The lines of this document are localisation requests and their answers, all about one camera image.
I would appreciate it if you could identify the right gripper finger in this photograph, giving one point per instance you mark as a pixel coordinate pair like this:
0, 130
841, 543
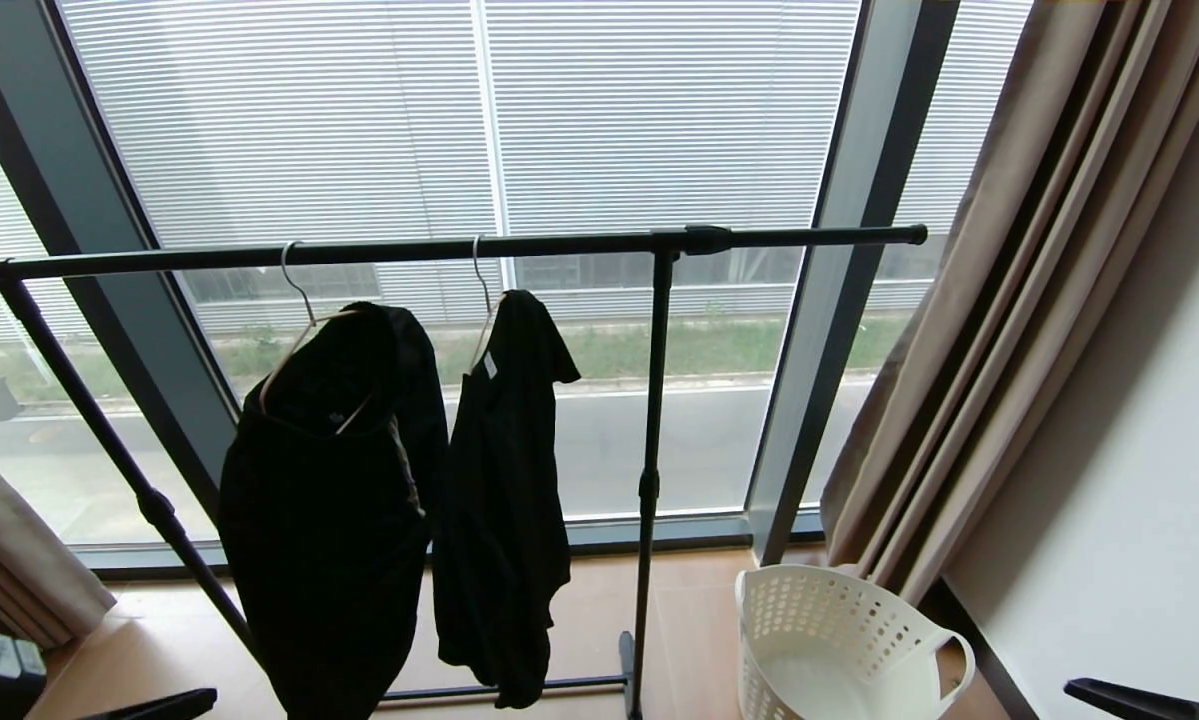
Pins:
1159, 708

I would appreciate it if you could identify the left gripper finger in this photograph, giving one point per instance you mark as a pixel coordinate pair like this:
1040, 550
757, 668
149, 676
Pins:
174, 706

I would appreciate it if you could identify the black shorts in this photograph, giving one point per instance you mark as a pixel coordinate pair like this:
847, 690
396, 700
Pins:
329, 520

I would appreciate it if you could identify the black garment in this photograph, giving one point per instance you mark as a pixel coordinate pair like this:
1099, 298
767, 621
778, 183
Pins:
504, 480

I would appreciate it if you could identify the pink clothes hanger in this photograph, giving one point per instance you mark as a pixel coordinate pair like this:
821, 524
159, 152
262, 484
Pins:
486, 290
299, 292

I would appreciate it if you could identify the white laundry basket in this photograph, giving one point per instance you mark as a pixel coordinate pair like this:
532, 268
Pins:
839, 620

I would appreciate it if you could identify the black clothes rack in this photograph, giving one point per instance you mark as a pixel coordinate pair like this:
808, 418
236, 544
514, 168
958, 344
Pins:
409, 248

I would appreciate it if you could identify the beige curtain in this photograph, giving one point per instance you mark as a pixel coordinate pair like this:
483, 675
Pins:
19, 570
1059, 200

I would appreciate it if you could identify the window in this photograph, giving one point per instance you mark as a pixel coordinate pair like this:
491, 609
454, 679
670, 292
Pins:
659, 110

